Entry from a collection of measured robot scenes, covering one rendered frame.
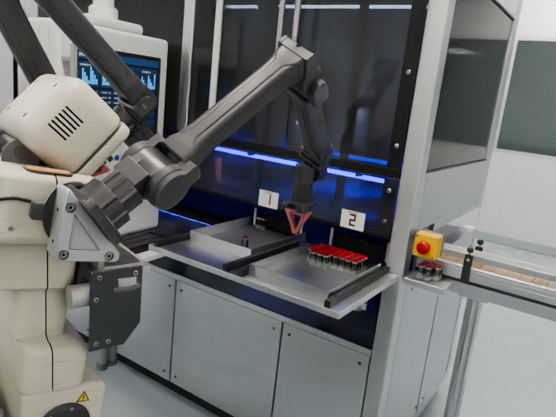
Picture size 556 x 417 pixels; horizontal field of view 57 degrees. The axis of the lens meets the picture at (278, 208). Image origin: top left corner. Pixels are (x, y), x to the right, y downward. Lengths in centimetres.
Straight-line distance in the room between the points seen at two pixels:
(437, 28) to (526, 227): 480
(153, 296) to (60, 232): 157
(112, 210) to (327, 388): 128
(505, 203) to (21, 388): 566
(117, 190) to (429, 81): 102
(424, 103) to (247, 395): 130
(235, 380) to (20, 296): 128
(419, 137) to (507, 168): 465
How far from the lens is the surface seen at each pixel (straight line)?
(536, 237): 625
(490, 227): 631
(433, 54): 159
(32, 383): 108
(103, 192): 83
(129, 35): 195
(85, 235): 85
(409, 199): 161
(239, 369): 214
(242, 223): 197
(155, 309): 238
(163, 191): 86
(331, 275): 156
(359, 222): 168
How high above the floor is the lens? 140
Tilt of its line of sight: 13 degrees down
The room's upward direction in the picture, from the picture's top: 6 degrees clockwise
